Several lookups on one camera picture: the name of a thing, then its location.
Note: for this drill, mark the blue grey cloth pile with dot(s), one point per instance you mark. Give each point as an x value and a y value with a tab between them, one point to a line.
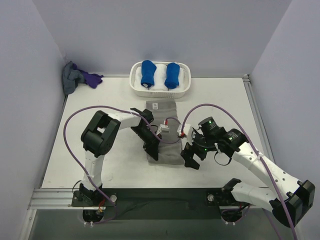
71	78

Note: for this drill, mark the left blue rolled towel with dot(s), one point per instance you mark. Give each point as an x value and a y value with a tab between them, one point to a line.
148	69

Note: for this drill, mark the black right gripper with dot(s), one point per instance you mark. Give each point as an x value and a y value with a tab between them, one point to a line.
194	152

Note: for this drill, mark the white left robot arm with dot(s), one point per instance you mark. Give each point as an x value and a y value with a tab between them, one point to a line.
99	137

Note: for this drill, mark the white plastic basket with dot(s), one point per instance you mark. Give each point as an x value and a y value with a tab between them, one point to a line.
186	82

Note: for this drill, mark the aluminium right side rail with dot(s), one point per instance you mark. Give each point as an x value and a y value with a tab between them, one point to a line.
266	147

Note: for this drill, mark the grey towel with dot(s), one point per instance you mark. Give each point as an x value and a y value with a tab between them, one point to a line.
169	152

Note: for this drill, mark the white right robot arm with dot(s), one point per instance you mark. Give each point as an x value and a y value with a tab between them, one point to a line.
284	195

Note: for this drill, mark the purple cloth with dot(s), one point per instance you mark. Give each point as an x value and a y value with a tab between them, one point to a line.
92	79

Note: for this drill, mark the blue rolled towel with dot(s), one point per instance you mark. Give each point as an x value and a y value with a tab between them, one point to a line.
148	69
172	76

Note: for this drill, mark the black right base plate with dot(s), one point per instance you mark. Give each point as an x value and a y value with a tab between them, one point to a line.
221	198

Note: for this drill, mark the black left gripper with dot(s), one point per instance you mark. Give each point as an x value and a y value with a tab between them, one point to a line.
150	144

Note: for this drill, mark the right blue rolled towel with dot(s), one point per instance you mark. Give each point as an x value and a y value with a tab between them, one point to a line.
172	76

